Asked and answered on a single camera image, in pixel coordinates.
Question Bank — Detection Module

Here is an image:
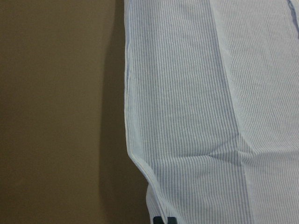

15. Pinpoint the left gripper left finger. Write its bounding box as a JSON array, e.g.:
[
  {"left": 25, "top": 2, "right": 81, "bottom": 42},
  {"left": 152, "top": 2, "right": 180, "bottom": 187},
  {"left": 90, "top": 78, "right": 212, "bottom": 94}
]
[{"left": 153, "top": 216, "right": 163, "bottom": 224}]

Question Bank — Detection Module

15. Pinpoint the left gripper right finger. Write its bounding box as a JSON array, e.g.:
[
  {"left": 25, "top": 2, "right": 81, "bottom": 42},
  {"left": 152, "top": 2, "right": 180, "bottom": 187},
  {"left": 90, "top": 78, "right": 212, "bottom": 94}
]
[{"left": 167, "top": 217, "right": 178, "bottom": 224}]

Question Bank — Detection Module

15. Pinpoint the blue striped button shirt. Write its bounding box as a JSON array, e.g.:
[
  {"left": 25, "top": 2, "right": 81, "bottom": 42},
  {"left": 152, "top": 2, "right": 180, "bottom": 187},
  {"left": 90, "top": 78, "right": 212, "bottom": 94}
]
[{"left": 124, "top": 0, "right": 299, "bottom": 224}]

